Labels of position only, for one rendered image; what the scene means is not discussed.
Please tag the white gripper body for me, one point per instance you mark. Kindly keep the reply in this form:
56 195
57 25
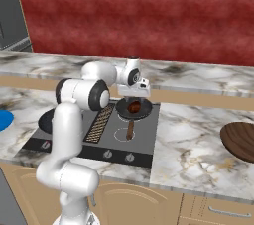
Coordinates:
132 90

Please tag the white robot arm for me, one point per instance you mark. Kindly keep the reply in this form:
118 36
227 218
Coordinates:
67 126

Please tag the dark wooden plate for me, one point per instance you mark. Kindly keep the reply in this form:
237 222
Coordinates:
239 139

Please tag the blue bowl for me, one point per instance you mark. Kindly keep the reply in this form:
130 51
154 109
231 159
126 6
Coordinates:
4 121

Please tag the grey fridge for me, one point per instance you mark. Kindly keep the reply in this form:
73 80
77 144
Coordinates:
11 11

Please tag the brown steak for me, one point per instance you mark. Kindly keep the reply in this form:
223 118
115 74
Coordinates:
134 106

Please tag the black hob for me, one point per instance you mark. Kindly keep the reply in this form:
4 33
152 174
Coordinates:
142 136

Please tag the grey hob knob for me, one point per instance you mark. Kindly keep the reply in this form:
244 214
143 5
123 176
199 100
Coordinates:
129 158
107 154
46 144

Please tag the black round pan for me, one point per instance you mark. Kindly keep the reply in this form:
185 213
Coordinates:
45 121

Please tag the beige cupboard door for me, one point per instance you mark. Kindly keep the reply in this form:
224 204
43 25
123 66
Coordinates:
36 196
139 205

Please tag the beige drawer front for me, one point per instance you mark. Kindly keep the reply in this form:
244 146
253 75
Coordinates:
215 214

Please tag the grey dishwasher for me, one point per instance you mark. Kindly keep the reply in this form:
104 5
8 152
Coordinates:
8 202

